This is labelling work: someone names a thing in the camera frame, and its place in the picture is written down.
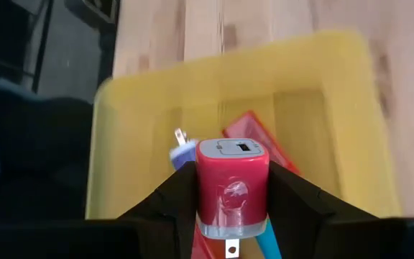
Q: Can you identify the teal tape roll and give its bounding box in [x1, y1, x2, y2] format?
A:
[254, 218, 284, 259]

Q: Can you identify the pink tape roll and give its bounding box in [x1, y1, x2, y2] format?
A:
[195, 137, 270, 259]

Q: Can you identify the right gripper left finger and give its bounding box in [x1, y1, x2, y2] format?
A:
[118, 160, 197, 259]

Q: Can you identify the dark blue padded seat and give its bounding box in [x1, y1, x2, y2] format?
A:
[0, 68, 95, 221]

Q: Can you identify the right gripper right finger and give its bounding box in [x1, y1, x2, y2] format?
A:
[266, 160, 379, 259]

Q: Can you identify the yellow translucent plastic tray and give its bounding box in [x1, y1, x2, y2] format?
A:
[84, 29, 403, 221]

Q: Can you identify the purple tape roll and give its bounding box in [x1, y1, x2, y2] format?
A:
[168, 127, 199, 171]

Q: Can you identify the black metal stand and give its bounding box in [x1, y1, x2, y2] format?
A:
[0, 0, 55, 93]

